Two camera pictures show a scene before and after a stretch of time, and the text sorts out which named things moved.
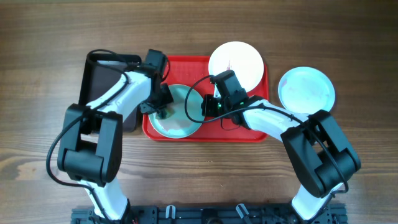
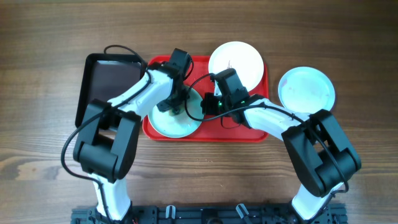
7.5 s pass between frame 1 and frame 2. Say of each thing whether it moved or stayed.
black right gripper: stayed
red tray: stayed
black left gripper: moved
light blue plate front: stayed
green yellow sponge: moved
